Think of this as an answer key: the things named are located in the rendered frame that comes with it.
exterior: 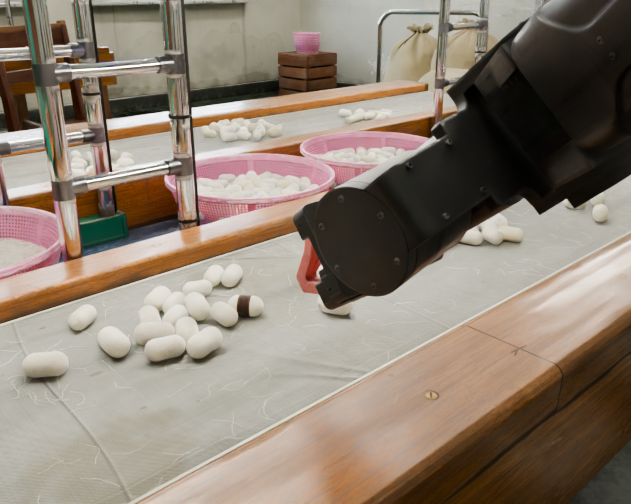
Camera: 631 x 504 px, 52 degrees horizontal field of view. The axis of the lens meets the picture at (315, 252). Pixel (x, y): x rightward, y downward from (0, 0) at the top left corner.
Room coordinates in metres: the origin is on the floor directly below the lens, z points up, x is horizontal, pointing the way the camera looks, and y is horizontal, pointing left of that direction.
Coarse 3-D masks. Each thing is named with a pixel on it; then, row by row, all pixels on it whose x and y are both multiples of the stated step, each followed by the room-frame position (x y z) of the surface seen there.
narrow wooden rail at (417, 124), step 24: (384, 120) 1.45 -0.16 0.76; (408, 120) 1.46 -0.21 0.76; (264, 144) 1.21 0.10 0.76; (288, 144) 1.22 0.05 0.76; (336, 144) 1.30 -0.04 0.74; (120, 168) 1.03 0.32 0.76; (264, 168) 1.17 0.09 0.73; (24, 192) 0.90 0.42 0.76; (48, 192) 0.91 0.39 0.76; (96, 192) 0.95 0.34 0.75; (120, 192) 0.98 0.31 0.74; (144, 192) 1.01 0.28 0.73; (168, 192) 1.04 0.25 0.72; (144, 216) 1.00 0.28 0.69; (168, 216) 1.03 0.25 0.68
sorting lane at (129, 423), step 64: (256, 256) 0.72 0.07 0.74; (448, 256) 0.72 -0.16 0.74; (512, 256) 0.72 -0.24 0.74; (576, 256) 0.72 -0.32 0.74; (64, 320) 0.56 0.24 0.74; (128, 320) 0.56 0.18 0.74; (256, 320) 0.56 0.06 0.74; (320, 320) 0.56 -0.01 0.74; (384, 320) 0.56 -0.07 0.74; (448, 320) 0.56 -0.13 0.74; (0, 384) 0.45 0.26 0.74; (64, 384) 0.45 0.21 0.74; (128, 384) 0.45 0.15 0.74; (192, 384) 0.45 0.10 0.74; (256, 384) 0.45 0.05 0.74; (320, 384) 0.45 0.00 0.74; (0, 448) 0.37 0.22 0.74; (64, 448) 0.37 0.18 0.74; (128, 448) 0.37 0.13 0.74; (192, 448) 0.37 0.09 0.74
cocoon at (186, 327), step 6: (180, 318) 0.52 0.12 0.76; (186, 318) 0.52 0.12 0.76; (192, 318) 0.53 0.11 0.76; (180, 324) 0.51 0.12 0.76; (186, 324) 0.51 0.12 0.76; (192, 324) 0.51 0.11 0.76; (180, 330) 0.50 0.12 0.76; (186, 330) 0.50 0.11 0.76; (192, 330) 0.50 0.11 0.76; (198, 330) 0.51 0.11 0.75; (186, 336) 0.50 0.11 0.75; (186, 342) 0.50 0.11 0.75
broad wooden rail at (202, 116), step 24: (288, 96) 1.80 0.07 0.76; (312, 96) 1.80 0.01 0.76; (336, 96) 1.80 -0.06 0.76; (360, 96) 1.86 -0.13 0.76; (384, 96) 1.93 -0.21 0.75; (120, 120) 1.45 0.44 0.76; (144, 120) 1.45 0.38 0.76; (168, 120) 1.45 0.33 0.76; (216, 120) 1.53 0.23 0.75; (72, 144) 1.29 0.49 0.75
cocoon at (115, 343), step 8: (104, 328) 0.50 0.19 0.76; (112, 328) 0.50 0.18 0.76; (104, 336) 0.49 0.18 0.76; (112, 336) 0.49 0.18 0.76; (120, 336) 0.49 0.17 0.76; (104, 344) 0.49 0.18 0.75; (112, 344) 0.48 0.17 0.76; (120, 344) 0.48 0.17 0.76; (128, 344) 0.49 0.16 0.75; (112, 352) 0.48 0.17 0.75; (120, 352) 0.48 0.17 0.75
